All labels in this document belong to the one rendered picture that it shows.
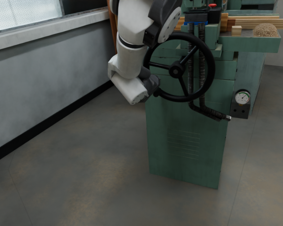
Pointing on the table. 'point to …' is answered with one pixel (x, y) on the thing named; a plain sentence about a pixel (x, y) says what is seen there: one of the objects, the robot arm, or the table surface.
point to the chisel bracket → (194, 3)
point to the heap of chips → (265, 30)
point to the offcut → (236, 31)
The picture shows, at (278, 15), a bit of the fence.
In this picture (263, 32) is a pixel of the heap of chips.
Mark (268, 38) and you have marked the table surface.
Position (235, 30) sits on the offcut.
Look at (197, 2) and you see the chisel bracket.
